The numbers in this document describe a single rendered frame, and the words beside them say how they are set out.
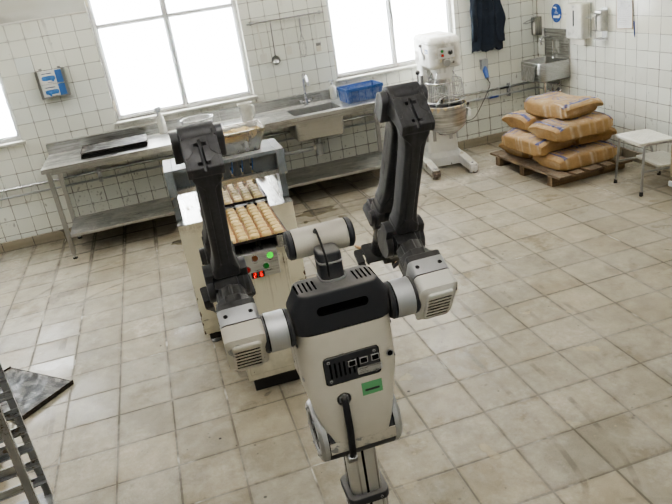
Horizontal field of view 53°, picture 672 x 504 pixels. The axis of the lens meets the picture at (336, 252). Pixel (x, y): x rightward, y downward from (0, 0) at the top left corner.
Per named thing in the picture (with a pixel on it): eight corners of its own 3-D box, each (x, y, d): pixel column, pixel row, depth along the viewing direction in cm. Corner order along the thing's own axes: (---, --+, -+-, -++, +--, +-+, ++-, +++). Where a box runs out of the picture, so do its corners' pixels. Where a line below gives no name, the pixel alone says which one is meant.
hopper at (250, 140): (175, 158, 419) (169, 136, 414) (262, 140, 430) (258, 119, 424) (177, 168, 393) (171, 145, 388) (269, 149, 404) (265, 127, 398)
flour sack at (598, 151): (559, 174, 612) (558, 158, 606) (531, 165, 649) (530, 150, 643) (623, 157, 631) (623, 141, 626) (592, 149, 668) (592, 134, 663)
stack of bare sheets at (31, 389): (74, 383, 416) (72, 379, 415) (20, 422, 385) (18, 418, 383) (11, 369, 445) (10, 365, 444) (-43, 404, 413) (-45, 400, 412)
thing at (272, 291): (236, 338, 439) (206, 210, 405) (286, 325, 446) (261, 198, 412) (251, 395, 376) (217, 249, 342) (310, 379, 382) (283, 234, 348)
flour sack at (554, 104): (519, 113, 672) (518, 97, 665) (553, 105, 684) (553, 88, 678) (568, 123, 609) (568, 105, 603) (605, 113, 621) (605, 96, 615)
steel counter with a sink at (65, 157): (69, 261, 624) (27, 132, 577) (75, 237, 687) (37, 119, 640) (408, 182, 693) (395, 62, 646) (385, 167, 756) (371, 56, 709)
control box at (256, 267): (235, 281, 351) (230, 256, 345) (280, 270, 355) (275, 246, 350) (236, 283, 347) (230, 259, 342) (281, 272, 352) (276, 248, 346)
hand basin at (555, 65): (591, 112, 697) (591, 1, 655) (559, 119, 689) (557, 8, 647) (539, 100, 786) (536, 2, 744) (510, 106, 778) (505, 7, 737)
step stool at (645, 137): (690, 187, 566) (693, 134, 549) (640, 197, 563) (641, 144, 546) (659, 174, 608) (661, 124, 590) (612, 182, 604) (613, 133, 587)
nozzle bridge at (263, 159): (174, 211, 433) (161, 160, 420) (283, 187, 446) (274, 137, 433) (177, 226, 403) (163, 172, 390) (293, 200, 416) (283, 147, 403)
